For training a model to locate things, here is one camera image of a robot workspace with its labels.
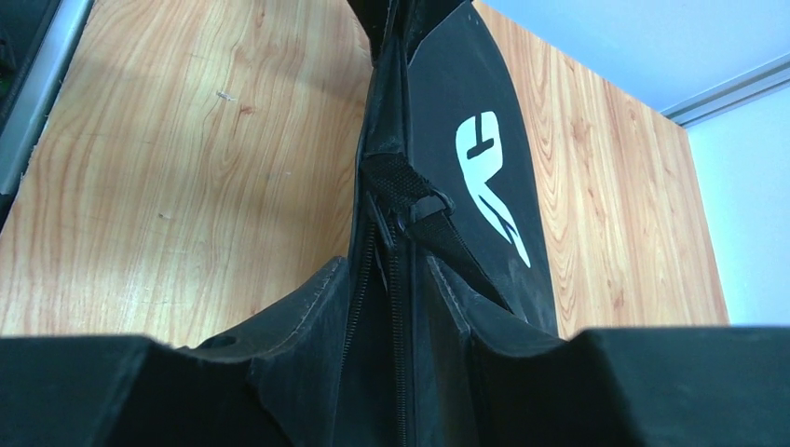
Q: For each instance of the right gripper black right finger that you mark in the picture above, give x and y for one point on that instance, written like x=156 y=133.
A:
x=503 y=382

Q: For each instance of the black Crossway racket bag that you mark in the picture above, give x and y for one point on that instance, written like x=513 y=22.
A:
x=445 y=214

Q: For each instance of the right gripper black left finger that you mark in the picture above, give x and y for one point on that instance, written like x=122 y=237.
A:
x=272 y=380

